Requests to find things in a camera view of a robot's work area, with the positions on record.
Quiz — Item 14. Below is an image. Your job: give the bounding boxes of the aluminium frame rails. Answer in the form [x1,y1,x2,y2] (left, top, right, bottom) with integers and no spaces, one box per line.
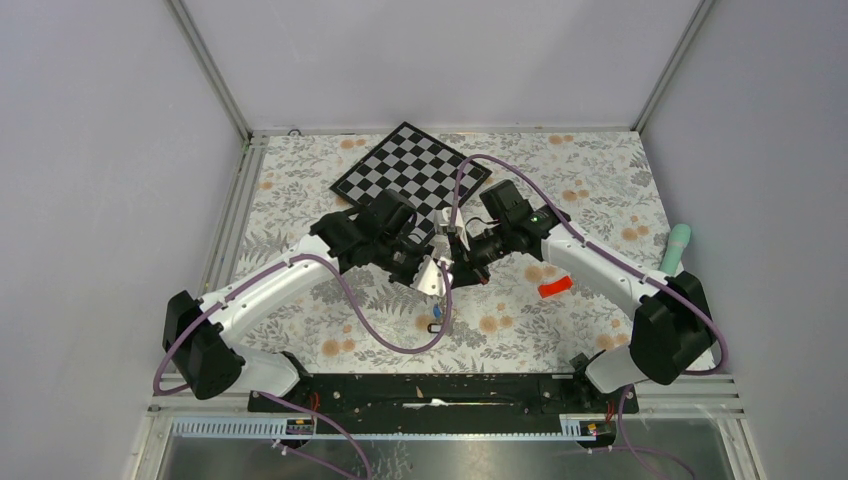
[135,0,770,480]

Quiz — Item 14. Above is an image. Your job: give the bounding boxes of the grey metal key holder plate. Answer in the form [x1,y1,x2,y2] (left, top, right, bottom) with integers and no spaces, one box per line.
[427,299,445,335]

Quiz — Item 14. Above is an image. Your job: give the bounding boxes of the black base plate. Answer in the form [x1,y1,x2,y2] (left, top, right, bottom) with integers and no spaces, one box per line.
[283,373,639,435]

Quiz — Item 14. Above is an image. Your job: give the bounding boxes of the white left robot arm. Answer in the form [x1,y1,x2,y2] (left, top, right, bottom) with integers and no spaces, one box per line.
[154,190,446,411]

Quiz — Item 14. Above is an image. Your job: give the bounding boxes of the floral table mat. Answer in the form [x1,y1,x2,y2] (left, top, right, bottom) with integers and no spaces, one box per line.
[234,132,670,373]

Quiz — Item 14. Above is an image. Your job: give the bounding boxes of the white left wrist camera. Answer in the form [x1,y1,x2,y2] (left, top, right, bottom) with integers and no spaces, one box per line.
[410,255,453,297]

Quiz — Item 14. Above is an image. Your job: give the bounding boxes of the black and silver chessboard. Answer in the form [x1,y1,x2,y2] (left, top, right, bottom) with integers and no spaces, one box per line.
[330,122,465,243]

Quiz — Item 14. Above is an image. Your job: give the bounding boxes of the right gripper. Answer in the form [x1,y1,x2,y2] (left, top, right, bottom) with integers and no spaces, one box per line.
[447,221,513,291]

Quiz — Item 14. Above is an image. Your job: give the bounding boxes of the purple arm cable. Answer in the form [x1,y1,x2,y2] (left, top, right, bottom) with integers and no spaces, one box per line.
[152,253,455,480]
[451,153,730,480]

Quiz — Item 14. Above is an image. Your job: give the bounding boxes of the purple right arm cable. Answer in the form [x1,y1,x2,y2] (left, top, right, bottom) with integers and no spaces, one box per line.
[451,153,730,480]

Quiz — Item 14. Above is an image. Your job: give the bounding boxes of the mint green handle tool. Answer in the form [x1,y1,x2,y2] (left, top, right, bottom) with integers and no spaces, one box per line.
[659,224,692,275]

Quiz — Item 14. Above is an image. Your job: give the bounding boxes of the red key tag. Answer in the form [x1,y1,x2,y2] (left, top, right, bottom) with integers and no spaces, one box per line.
[537,275,574,298]

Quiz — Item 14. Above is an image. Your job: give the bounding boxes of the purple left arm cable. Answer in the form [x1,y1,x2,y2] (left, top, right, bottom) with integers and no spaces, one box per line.
[152,253,455,480]

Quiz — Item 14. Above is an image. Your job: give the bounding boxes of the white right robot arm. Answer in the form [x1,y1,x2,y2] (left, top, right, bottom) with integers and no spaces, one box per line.
[440,180,718,412]

